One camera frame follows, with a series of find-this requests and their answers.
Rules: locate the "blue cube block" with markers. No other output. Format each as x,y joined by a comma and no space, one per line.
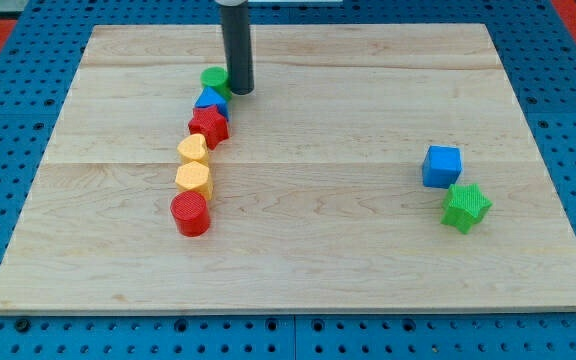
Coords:
441,167

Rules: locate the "yellow heart block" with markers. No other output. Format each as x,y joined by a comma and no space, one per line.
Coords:
193,148

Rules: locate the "yellow hexagon block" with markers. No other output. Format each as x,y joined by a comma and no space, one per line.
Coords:
195,176

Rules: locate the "blue triangle block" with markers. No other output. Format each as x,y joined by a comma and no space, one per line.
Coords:
210,97

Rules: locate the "light wooden board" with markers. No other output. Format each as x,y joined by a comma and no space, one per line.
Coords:
318,204

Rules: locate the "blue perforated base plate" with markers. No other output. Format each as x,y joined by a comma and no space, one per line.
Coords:
37,66

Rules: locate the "green star block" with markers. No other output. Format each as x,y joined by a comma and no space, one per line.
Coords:
464,206

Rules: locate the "red star block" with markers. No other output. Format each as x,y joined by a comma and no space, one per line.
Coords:
209,122

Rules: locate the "red cylinder block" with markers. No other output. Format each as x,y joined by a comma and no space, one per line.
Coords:
190,212

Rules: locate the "green cylinder block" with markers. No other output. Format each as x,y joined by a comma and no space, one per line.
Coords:
217,78

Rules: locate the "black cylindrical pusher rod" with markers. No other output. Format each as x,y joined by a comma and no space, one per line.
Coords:
235,24

